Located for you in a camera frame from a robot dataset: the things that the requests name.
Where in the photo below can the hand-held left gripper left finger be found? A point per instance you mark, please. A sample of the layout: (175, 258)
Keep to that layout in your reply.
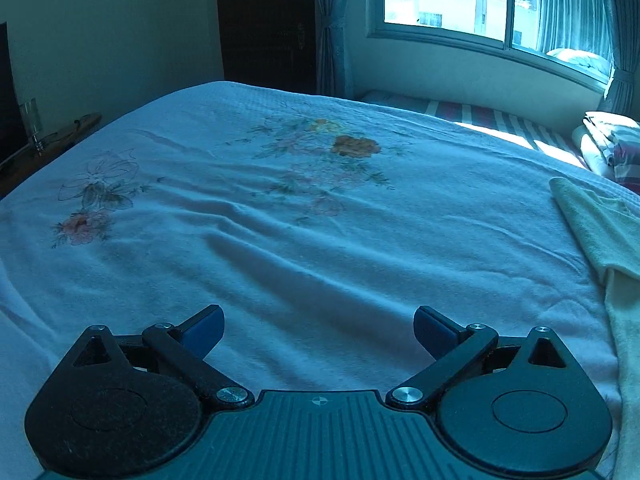
(206, 331)

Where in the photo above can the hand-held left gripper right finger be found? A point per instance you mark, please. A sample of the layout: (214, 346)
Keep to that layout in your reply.
(429, 331)

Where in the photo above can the cream towel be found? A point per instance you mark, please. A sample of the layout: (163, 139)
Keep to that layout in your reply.
(597, 230)

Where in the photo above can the floral bed blanket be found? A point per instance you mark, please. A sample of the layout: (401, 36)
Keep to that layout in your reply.
(300, 255)

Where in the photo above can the striped mattress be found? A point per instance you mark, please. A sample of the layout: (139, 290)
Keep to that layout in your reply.
(475, 117)

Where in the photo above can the folded white quilt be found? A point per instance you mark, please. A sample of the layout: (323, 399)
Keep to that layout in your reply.
(587, 152)

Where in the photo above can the wooden side table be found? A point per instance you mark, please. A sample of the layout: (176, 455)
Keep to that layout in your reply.
(65, 135)

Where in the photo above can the folded striped quilt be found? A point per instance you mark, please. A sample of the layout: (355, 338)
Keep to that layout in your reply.
(622, 145)

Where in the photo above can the clear drinking glass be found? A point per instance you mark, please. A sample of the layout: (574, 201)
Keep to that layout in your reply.
(31, 122)

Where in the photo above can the black television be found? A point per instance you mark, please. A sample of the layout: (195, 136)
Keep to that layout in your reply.
(10, 95)

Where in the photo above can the white pillow on windowsill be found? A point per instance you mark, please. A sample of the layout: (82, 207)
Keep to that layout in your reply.
(580, 60)

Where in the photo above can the dark wooden wardrobe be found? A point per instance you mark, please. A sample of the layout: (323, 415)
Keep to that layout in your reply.
(265, 25)

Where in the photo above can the blue curtain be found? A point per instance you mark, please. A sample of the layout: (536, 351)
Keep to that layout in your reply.
(622, 35)
(330, 35)

